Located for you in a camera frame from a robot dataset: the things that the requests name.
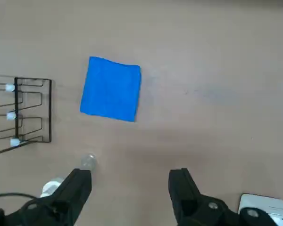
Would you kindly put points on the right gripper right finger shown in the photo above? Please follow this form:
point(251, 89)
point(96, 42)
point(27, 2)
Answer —
point(188, 200)

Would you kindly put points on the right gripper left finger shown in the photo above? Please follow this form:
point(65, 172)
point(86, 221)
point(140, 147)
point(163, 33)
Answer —
point(68, 195)

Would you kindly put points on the clear bottle with white cap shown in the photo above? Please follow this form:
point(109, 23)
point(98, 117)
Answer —
point(50, 187)

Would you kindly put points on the folded blue cloth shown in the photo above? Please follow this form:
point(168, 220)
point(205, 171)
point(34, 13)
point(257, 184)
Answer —
point(110, 91)

